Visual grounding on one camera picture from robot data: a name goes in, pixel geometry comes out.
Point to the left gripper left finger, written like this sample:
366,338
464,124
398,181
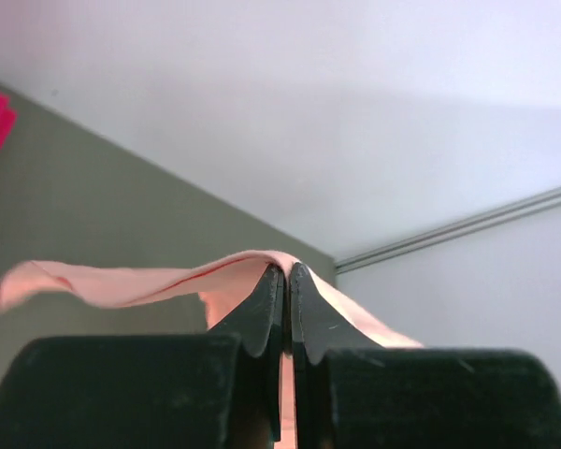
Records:
218,389

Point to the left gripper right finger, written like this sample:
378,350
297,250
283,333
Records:
352,392

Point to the salmon pink t shirt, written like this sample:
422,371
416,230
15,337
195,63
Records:
221,285

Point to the right aluminium frame post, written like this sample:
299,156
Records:
499,216

